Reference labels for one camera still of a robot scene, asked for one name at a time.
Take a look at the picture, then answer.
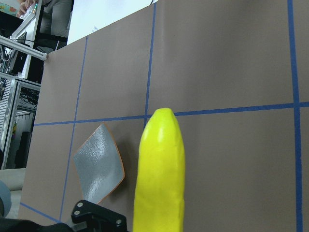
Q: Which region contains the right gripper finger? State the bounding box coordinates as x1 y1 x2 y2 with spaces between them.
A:
70 200 127 232

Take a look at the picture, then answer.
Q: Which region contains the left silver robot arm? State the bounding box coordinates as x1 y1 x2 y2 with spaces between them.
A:
0 181 12 217

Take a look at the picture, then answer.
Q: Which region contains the grey square plate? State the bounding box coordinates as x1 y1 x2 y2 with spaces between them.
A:
73 123 125 204

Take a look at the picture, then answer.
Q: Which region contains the person in grey clothes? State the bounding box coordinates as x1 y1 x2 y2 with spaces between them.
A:
40 0 74 38

